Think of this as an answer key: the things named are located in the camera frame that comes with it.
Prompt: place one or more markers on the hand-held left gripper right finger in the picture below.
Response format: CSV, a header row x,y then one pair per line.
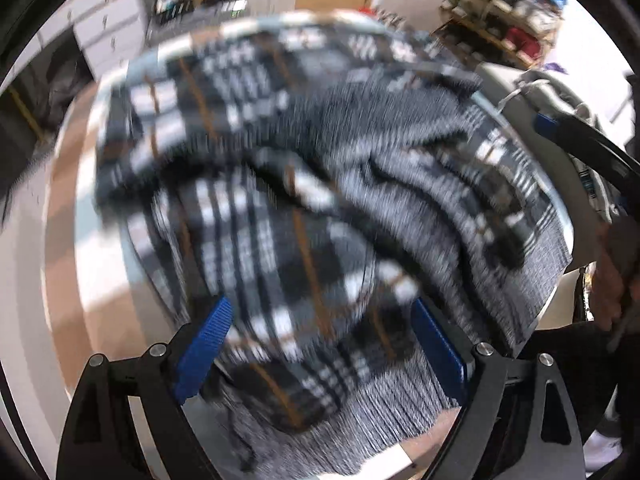
x,y
440,355

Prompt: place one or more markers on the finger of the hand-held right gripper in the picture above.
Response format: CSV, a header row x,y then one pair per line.
x,y
547,126

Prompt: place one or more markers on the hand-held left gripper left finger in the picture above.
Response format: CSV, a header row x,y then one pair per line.
x,y
205,350

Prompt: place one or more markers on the black white plaid jacket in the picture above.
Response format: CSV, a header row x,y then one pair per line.
x,y
320,210

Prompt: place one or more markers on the person's right hand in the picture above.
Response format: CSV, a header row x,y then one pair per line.
x,y
606,285

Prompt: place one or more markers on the checkered tablecloth table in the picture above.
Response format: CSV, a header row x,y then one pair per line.
x,y
100,270

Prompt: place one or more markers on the dark bag under desk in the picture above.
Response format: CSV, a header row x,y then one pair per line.
x,y
65,80

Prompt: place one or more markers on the flat silver suitcase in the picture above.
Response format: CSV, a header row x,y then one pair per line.
x,y
210,12

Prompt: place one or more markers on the white drawer desk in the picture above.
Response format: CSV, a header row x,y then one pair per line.
x,y
110,25

